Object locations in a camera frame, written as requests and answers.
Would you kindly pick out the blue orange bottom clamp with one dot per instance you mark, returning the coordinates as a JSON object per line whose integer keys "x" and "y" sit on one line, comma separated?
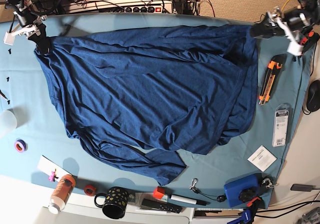
{"x": 248, "y": 215}

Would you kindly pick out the blue box with knob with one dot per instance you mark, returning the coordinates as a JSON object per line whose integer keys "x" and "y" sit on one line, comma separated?
{"x": 242, "y": 190}

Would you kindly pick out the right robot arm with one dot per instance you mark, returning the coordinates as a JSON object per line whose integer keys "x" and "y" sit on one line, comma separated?
{"x": 29, "y": 25}

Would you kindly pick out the white paper sheet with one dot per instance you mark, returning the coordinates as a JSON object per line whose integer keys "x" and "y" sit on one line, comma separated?
{"x": 46, "y": 166}

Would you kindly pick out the metal carabiner keyring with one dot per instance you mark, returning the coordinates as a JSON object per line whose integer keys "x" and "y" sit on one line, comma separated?
{"x": 268, "y": 183}

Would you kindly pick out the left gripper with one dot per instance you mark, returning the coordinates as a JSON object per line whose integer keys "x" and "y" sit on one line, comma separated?
{"x": 268, "y": 26}

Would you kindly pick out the dark blue t-shirt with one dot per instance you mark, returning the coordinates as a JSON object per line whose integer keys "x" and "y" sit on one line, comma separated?
{"x": 135, "y": 97}

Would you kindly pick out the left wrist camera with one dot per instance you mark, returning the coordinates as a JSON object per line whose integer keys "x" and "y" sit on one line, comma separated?
{"x": 295, "y": 48}

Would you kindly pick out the translucent plastic cup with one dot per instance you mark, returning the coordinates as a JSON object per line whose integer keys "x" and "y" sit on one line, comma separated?
{"x": 8, "y": 123}

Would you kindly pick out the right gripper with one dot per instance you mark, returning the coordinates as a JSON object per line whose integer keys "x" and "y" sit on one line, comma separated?
{"x": 40, "y": 38}

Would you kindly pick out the orange black clamp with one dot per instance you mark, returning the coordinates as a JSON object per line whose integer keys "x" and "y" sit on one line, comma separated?
{"x": 309, "y": 39}

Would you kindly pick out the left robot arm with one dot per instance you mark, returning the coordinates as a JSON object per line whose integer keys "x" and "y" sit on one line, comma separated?
{"x": 281, "y": 22}

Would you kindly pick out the black adapter block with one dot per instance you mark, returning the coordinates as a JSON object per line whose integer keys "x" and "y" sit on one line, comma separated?
{"x": 302, "y": 187}

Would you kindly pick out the white marker pen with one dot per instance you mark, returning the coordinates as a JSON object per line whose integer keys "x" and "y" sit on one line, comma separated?
{"x": 187, "y": 200}

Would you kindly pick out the white power strip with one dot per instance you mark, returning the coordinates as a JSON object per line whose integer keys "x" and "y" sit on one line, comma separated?
{"x": 137, "y": 6}

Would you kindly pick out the white paper card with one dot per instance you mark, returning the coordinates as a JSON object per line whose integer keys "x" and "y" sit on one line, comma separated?
{"x": 262, "y": 158}

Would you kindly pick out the black mug gold dots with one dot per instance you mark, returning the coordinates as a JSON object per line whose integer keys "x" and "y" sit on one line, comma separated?
{"x": 115, "y": 202}

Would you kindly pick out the orange black utility knife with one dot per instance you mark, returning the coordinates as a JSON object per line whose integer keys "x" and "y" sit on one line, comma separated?
{"x": 272, "y": 72}

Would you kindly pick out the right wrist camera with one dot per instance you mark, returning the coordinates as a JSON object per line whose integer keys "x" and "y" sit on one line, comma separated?
{"x": 9, "y": 39}

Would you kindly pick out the clear blister pack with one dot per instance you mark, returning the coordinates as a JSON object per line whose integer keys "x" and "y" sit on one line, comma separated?
{"x": 280, "y": 125}

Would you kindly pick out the orange supplement bottle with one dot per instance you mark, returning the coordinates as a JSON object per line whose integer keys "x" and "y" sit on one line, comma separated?
{"x": 61, "y": 194}

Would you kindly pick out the pink small toy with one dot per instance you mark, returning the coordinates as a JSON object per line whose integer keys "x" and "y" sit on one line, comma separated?
{"x": 53, "y": 176}

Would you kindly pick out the orange red cube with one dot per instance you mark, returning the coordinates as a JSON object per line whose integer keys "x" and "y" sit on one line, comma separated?
{"x": 159, "y": 193}

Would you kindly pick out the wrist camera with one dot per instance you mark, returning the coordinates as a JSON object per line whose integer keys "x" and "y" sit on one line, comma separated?
{"x": 295, "y": 48}
{"x": 9, "y": 39}

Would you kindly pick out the red tape roll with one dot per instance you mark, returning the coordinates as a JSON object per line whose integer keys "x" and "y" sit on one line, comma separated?
{"x": 90, "y": 190}

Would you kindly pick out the black computer mouse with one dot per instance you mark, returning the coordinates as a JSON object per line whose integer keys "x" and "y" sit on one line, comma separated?
{"x": 313, "y": 96}

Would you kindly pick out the purple tape roll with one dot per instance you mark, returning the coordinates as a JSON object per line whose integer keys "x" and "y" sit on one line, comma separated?
{"x": 20, "y": 145}

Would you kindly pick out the black remote control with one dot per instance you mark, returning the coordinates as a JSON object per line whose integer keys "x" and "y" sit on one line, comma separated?
{"x": 161, "y": 206}

